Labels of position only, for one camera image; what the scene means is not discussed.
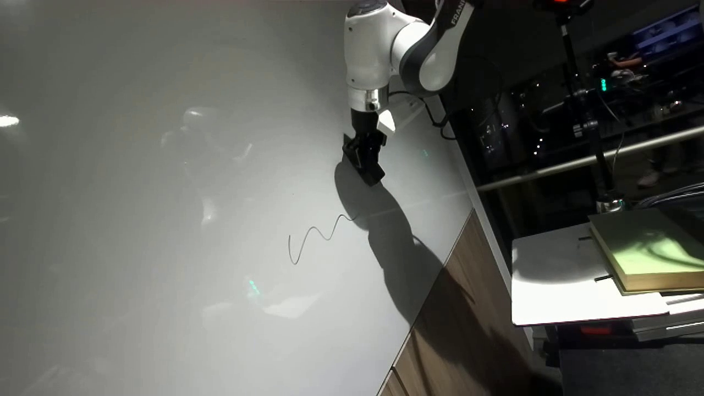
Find glowing computer monitor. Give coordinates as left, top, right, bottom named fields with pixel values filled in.
left=634, top=10, right=699, bottom=58

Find green notepad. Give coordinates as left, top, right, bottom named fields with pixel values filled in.
left=587, top=208, right=704, bottom=294

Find white side table board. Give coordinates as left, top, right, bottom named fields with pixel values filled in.
left=511, top=221, right=672, bottom=329

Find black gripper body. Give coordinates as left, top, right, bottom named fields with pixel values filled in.
left=349, top=109, right=386, bottom=146

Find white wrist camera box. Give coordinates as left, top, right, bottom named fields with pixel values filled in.
left=373, top=109, right=400, bottom=137

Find black tripod pole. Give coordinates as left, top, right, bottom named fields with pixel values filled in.
left=558, top=0, right=626, bottom=216

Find small black marker squiggle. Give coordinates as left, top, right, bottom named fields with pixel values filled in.
left=287, top=212, right=357, bottom=269

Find black whiteboard eraser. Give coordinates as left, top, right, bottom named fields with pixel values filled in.
left=342, top=131, right=390, bottom=186

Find silver metal rail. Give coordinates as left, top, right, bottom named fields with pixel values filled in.
left=475, top=124, right=704, bottom=193

